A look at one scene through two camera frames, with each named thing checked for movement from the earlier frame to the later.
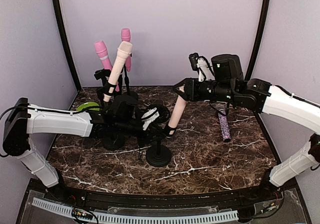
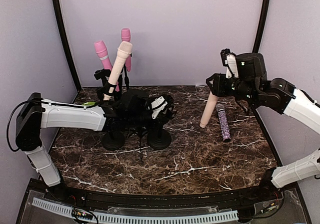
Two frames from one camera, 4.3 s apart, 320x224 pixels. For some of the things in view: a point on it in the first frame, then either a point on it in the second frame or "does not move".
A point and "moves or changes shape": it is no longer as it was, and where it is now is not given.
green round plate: [88, 104] does not move
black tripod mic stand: [142, 136] moves or changes shape
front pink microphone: [102, 55] does not move
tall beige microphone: [125, 49] does not move
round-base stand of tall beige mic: [113, 137] does not move
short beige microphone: [178, 109] -> [212, 102]
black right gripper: [191, 86] -> [218, 88]
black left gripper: [147, 138] -> [157, 122]
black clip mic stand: [107, 87] does not move
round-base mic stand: [159, 155] moves or changes shape
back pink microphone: [126, 36] does not move
